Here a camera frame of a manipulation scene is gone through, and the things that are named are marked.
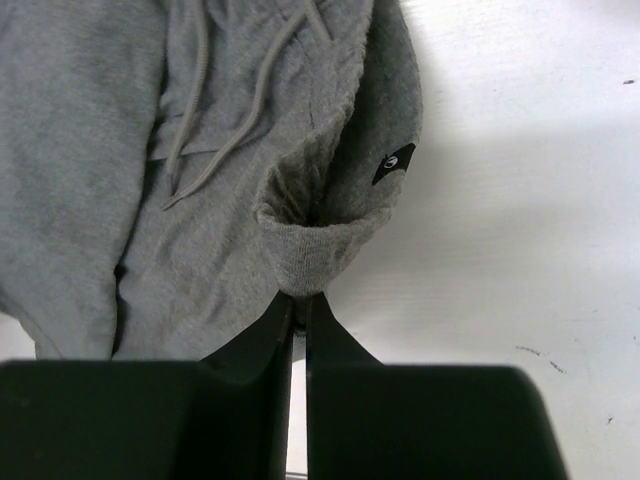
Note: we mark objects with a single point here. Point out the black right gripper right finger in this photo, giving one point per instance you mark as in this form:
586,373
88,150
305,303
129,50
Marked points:
370,420

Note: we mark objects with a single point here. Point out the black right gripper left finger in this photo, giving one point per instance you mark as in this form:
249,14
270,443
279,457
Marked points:
223,417

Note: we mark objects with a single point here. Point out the grey drawstring shorts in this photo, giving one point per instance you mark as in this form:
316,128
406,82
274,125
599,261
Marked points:
168,167

